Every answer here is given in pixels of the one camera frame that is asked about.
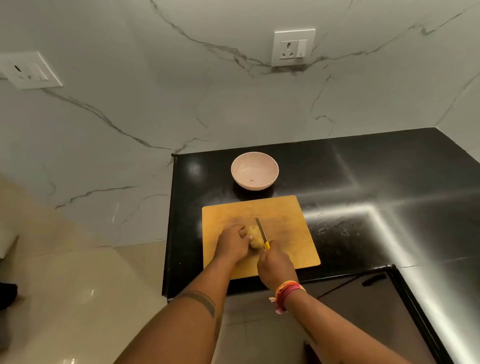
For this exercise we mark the person's left hand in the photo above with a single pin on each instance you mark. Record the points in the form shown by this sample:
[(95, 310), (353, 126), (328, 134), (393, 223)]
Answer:
[(230, 245)]

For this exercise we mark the person's right hand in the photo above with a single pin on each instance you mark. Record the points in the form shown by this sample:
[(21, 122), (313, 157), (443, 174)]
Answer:
[(275, 268)]

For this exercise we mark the yellow potato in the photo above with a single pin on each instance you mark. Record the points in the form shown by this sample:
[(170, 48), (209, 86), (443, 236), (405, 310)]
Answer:
[(255, 240)]

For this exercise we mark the pink speckled bowl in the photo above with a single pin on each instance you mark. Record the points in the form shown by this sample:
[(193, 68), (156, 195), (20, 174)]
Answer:
[(255, 168)]

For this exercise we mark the person's left forearm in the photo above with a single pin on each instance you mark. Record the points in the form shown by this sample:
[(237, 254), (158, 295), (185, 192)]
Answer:
[(187, 322)]

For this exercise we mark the person's right forearm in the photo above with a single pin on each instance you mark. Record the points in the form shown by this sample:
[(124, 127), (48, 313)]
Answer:
[(337, 333)]

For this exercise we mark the person's foot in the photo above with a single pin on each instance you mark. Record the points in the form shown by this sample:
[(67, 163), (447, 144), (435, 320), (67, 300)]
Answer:
[(310, 354)]

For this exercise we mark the wooden cutting board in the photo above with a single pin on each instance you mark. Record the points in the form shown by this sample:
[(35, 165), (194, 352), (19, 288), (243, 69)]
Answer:
[(285, 225)]

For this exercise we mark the white wall socket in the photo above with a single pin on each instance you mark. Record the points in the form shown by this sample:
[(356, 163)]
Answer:
[(292, 47)]

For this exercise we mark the wide white switch socket plate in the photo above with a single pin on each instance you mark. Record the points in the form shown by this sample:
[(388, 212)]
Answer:
[(30, 71)]

